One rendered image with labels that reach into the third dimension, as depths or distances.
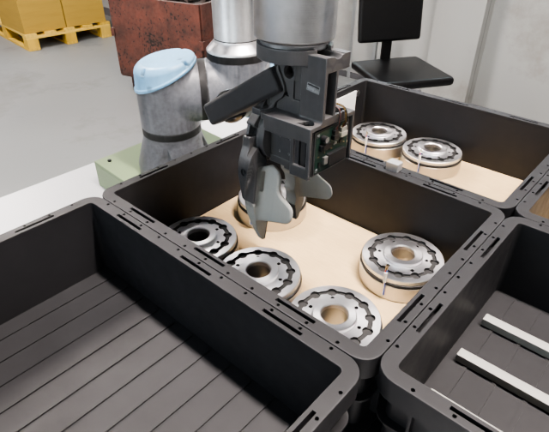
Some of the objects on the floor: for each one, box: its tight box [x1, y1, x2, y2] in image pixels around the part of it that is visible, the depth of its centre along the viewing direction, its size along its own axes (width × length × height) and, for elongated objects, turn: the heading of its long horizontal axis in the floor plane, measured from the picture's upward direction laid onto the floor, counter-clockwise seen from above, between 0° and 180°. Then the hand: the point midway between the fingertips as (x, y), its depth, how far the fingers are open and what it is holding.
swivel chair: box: [352, 0, 454, 89], centre depth 258 cm, size 56×56×88 cm
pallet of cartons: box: [0, 0, 112, 51], centre depth 491 cm, size 122×85×44 cm
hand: (274, 215), depth 57 cm, fingers open, 5 cm apart
